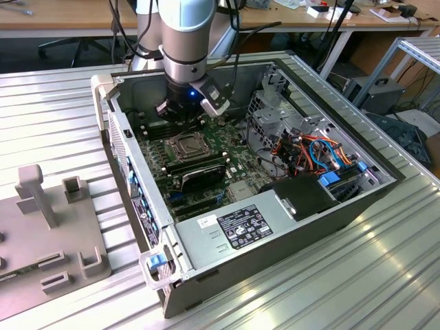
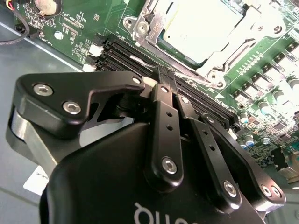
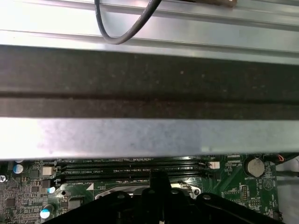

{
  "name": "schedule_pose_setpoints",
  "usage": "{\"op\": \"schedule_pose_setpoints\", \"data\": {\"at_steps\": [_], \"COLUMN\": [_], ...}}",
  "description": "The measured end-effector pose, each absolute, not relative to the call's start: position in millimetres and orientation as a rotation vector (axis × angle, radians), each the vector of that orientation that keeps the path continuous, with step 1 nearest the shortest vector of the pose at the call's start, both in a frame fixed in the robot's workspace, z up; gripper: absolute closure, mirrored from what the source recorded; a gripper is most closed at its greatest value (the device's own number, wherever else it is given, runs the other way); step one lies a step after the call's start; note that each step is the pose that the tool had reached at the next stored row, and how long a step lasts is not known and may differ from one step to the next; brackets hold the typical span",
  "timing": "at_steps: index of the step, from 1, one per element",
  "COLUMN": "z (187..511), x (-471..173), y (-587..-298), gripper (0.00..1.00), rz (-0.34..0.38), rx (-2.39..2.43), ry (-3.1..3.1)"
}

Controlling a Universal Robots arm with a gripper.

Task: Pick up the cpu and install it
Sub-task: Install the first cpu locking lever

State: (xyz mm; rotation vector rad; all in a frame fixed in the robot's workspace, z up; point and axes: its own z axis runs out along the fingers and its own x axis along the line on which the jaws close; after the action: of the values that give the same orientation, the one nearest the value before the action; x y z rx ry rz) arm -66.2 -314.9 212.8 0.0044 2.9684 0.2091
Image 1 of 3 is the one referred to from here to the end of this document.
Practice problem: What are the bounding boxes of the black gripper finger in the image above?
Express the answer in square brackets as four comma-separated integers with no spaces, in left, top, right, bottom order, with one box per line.
[154,98,172,120]

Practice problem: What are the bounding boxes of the silver CPU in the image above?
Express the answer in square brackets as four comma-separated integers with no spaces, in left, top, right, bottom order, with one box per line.
[174,136,204,155]

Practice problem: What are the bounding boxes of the metal socket cover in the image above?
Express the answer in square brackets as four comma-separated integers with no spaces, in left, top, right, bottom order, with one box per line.
[165,132,212,162]

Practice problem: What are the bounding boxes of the CPU socket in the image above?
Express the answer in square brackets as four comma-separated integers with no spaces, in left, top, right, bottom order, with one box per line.
[164,132,213,163]

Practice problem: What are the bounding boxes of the RAM slot white clips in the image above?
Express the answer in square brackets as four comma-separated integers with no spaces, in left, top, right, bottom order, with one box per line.
[138,117,169,128]
[142,124,175,136]

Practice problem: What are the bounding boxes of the black expansion card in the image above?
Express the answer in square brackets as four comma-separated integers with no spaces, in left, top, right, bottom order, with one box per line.
[179,164,228,194]

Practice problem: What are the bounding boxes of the green motherboard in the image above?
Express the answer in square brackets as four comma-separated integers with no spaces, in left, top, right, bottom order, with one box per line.
[132,113,278,223]

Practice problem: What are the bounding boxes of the silver drive cage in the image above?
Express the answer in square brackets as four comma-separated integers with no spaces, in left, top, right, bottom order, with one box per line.
[245,87,333,168]

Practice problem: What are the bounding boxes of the black expansion slot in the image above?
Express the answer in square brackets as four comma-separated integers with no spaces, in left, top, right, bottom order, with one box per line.
[168,196,221,211]
[173,202,224,221]

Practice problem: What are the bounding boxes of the silver chipset heatsink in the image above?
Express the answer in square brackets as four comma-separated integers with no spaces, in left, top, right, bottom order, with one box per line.
[228,180,252,201]

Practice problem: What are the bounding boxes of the black office chair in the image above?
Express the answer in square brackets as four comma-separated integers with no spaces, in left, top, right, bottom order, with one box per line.
[36,36,120,68]

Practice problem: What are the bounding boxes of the black rating label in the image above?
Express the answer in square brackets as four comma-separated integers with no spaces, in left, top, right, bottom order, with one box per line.
[217,203,275,251]

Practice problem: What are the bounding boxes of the wooden office desk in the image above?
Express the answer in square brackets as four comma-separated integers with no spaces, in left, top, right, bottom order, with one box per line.
[0,0,138,39]
[236,0,437,80]

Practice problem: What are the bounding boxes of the grey power supply unit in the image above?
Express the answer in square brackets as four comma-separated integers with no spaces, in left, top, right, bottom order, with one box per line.
[173,190,300,273]

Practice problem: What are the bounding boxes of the blue case latch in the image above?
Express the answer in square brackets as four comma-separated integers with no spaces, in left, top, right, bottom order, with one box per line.
[146,253,166,270]

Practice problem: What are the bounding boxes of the black plastic air shroud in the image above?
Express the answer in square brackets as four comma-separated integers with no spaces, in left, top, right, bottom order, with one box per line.
[257,173,341,221]

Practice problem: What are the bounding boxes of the small white box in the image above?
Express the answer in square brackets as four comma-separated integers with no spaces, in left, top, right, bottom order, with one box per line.
[305,5,333,20]

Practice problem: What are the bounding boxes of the grey parts rack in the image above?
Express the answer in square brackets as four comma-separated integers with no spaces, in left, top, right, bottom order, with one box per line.
[0,164,113,321]

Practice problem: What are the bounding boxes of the black tripod pole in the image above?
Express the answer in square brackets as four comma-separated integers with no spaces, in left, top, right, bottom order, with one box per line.
[329,0,355,32]

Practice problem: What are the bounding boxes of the open grey PC case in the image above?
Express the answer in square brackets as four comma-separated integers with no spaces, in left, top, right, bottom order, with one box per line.
[89,58,407,320]

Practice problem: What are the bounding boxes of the dark teal plastic housing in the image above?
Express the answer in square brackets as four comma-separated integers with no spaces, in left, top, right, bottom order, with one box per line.
[364,111,432,169]

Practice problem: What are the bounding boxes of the open cardboard box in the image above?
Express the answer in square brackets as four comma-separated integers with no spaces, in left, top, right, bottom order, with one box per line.
[369,5,419,24]

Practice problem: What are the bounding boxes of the brown cardboard box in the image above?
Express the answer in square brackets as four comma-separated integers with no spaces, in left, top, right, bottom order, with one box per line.
[425,133,440,169]

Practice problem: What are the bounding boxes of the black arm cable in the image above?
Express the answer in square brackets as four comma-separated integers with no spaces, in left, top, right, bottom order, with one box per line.
[206,21,283,104]

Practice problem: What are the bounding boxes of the black round wire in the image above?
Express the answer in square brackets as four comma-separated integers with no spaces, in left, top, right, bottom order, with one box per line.
[244,115,288,173]

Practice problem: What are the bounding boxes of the orange wire bundle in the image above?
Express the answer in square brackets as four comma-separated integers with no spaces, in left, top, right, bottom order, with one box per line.
[270,133,310,177]

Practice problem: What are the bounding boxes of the blue flat wire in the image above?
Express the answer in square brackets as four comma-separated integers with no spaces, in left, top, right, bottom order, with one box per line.
[308,137,342,170]

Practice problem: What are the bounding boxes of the black box with handle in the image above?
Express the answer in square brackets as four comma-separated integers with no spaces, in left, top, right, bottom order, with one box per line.
[343,77,406,116]

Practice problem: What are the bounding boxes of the aluminium profile frame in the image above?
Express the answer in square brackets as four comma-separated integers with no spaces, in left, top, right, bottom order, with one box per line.
[352,36,440,111]

